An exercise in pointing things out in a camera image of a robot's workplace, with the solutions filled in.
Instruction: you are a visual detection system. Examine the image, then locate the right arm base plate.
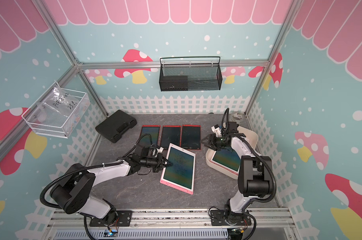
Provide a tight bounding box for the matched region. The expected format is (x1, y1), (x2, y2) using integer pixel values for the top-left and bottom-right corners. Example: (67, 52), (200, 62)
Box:
(209, 209), (252, 226)

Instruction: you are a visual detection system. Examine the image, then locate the black plastic tool case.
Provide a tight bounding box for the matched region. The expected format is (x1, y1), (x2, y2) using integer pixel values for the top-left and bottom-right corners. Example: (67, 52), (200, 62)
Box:
(95, 110), (137, 143)

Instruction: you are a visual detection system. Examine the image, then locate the black mesh wall basket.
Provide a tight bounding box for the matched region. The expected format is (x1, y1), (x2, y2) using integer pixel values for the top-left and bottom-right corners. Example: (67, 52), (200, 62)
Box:
(159, 56), (223, 92)

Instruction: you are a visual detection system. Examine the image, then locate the white wire wall basket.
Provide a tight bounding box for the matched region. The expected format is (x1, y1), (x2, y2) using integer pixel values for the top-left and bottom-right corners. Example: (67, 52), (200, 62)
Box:
(21, 81), (91, 139)

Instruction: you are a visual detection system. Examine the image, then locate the pink frame writing tablet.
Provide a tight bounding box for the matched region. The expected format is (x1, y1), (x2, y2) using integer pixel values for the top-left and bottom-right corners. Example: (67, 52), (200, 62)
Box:
(160, 144), (196, 195)

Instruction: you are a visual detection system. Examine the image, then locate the clear tape roll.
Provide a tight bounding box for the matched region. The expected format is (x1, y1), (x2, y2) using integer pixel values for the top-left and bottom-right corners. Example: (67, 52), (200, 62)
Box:
(229, 112), (246, 125)

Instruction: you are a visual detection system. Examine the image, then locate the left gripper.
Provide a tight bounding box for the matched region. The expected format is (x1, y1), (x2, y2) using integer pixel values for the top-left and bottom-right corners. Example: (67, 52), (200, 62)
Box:
(140, 152), (173, 173)

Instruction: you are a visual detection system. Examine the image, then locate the black box in basket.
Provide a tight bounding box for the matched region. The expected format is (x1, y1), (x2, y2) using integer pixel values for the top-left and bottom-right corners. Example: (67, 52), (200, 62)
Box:
(159, 76), (189, 92)

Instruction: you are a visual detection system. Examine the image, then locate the white plastic storage box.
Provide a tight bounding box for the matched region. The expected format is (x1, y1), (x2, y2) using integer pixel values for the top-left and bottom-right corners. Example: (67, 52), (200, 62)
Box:
(206, 126), (259, 180)

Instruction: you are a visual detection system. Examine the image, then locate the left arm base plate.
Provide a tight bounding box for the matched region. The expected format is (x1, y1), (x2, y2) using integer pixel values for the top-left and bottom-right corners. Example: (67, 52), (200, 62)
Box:
(89, 210), (133, 228)

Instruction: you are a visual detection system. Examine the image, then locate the clear plastic bag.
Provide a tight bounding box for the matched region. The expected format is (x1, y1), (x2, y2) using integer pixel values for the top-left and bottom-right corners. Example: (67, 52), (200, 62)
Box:
(33, 83), (87, 134)

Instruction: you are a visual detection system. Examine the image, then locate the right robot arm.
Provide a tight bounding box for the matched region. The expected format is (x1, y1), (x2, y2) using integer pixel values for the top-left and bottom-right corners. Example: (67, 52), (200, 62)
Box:
(201, 108), (277, 226)

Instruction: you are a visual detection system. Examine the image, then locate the red frame writing tablet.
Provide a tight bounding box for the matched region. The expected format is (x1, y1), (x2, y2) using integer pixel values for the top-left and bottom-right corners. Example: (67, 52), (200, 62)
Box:
(139, 125), (160, 147)

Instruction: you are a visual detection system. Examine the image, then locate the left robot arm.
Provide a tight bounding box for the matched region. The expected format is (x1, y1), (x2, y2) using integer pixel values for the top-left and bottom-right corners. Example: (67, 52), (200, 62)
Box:
(39, 137), (173, 226)

